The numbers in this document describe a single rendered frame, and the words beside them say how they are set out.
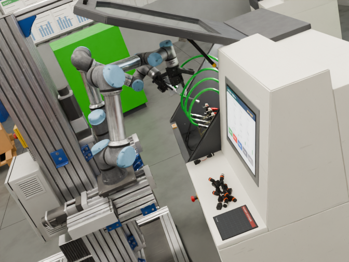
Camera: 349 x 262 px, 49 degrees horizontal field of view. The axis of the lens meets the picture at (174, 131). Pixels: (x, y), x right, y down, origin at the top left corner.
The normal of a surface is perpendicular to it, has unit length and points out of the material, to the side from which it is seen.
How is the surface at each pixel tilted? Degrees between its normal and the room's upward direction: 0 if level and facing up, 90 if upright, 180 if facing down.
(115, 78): 83
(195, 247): 0
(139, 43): 90
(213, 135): 90
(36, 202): 90
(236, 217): 0
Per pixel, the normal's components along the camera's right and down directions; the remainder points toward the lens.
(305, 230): 0.15, 0.41
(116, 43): 0.36, 0.32
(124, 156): 0.77, 0.18
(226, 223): -0.32, -0.84
